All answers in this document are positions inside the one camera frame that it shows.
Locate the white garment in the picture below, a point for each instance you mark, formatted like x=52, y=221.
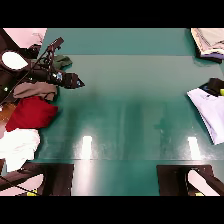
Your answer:
x=18, y=146

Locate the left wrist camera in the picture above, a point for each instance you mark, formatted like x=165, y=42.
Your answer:
x=55, y=45

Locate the red garment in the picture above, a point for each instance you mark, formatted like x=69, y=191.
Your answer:
x=31, y=113

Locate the beige garment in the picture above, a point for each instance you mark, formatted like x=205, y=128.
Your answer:
x=210, y=38

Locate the white shirt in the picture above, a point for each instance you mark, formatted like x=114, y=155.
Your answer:
x=211, y=115

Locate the dark green garment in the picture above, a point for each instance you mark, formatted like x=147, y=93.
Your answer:
x=64, y=61

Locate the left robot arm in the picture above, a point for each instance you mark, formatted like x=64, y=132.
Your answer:
x=20, y=75

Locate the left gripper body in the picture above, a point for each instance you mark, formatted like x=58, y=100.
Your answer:
x=71, y=81

